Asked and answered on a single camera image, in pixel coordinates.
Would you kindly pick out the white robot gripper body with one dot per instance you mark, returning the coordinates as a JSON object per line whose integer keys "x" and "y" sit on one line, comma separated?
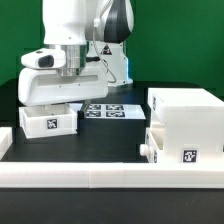
{"x": 43, "y": 87}

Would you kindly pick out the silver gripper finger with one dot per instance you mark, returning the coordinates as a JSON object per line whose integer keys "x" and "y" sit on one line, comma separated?
{"x": 82, "y": 112}

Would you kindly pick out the white drawer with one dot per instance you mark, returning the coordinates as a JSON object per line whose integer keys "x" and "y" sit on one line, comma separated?
{"x": 152, "y": 149}
{"x": 48, "y": 120}

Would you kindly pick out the white drawer cabinet box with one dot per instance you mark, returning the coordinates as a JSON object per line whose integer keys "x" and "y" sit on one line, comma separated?
{"x": 192, "y": 120}

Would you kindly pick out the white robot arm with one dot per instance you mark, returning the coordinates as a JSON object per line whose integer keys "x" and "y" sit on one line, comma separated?
{"x": 59, "y": 72}

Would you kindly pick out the white marker sheet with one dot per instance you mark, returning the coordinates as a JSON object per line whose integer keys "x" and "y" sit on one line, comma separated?
{"x": 114, "y": 111}

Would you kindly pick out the white left fence rail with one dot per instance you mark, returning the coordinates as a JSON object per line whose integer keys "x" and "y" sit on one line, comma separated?
{"x": 5, "y": 140}

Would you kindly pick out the white fence rail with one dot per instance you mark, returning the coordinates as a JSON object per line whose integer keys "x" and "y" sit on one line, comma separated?
{"x": 5, "y": 140}
{"x": 108, "y": 175}

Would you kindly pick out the white front fence rail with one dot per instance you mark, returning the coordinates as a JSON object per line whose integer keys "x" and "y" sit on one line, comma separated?
{"x": 108, "y": 175}

